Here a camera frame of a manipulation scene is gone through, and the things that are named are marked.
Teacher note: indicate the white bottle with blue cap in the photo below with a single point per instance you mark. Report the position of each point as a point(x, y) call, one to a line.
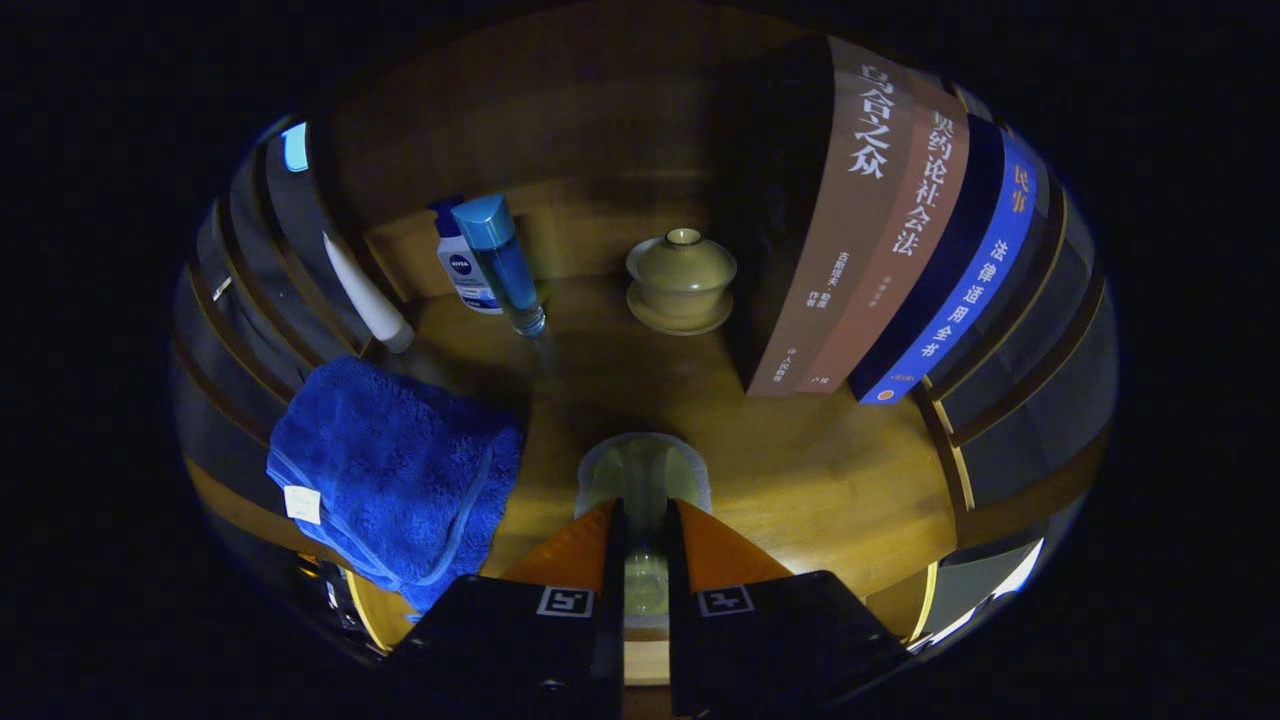
point(465, 275)

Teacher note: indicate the brown book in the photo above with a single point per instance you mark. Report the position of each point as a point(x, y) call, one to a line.
point(850, 250)
point(915, 230)

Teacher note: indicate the clear teal bottle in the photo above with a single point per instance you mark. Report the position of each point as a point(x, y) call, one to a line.
point(505, 265)

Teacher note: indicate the blue book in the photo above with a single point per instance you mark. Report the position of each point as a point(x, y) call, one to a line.
point(975, 280)

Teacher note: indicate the wooden cabinet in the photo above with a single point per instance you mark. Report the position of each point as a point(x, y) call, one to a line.
point(600, 120)

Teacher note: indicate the blue towel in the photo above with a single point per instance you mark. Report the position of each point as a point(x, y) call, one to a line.
point(400, 470)

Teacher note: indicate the wooden countertop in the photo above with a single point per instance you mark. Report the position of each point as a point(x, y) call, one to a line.
point(800, 470)

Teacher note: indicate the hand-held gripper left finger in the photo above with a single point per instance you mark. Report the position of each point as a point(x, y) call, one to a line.
point(612, 600)

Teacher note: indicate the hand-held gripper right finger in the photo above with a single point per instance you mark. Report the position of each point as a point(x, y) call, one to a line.
point(680, 600)

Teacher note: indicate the beige lidded tea cup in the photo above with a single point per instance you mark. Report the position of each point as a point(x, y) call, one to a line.
point(682, 280)

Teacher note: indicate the white tube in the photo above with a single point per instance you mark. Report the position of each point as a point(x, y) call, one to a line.
point(375, 305)

